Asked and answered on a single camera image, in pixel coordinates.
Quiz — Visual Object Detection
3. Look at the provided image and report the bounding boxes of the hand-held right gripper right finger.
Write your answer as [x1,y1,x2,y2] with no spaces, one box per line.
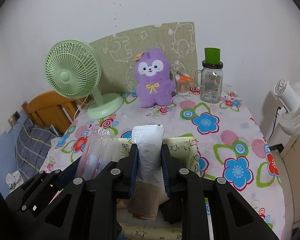
[161,144,280,240]

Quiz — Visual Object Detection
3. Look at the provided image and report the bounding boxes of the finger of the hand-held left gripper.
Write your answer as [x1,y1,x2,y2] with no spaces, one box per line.
[54,162,79,189]
[25,170,55,190]

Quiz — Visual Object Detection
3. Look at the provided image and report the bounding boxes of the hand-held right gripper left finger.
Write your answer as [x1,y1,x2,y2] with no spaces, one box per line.
[30,144,140,240]

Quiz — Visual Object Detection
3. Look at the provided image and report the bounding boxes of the yellow cartoon print storage box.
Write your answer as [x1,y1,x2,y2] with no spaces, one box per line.
[116,135,205,240]

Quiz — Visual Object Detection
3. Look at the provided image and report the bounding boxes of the black soft cloth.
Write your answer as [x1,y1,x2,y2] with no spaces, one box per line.
[160,197,184,224]

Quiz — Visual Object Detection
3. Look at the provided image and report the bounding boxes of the clear plastic bag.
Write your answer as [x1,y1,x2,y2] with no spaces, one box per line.
[131,124,164,222]
[76,126,122,180]

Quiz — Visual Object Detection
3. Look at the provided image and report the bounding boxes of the white patterned cloth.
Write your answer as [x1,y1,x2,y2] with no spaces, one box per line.
[6,171,24,190]

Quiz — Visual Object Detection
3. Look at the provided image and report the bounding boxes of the grey plaid blanket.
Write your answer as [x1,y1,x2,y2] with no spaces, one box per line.
[15,119,59,180]

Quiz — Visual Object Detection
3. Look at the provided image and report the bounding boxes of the blue bed sheet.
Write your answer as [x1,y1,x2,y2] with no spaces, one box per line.
[0,127,25,180]

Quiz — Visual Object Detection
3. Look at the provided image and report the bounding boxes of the wooden headboard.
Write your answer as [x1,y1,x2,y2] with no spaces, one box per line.
[21,91,93,134]

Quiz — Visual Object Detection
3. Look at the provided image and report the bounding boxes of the purple plush toy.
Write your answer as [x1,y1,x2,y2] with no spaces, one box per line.
[133,48,177,108]

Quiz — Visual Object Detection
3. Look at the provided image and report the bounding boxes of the cotton swab jar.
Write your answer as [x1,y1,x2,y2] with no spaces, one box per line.
[175,71,190,96]

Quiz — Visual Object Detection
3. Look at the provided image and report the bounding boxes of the orange scissors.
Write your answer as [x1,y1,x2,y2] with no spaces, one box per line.
[176,71,194,83]

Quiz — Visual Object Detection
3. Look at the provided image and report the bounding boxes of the glass mug jar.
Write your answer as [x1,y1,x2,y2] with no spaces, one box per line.
[195,60,224,103]

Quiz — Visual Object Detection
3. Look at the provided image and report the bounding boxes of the green desk fan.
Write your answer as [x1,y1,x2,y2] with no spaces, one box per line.
[45,39,124,119]

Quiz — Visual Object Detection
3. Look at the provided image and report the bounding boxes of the green plastic cup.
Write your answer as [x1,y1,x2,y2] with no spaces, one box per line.
[204,47,222,63]

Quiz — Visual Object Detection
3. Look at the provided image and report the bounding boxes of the beige wooden door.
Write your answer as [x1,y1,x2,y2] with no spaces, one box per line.
[280,120,300,240]

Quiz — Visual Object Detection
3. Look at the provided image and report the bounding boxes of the green patterned board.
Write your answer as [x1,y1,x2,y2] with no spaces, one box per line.
[89,21,198,94]

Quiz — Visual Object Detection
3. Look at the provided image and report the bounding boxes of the white standing fan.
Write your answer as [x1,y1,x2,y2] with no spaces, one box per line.
[274,79,300,137]

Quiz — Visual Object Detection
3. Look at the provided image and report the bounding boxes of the white fan cable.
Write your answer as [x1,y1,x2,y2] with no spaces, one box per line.
[75,96,93,113]

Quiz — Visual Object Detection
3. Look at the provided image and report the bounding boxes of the black power cable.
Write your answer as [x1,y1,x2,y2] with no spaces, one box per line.
[267,106,283,140]

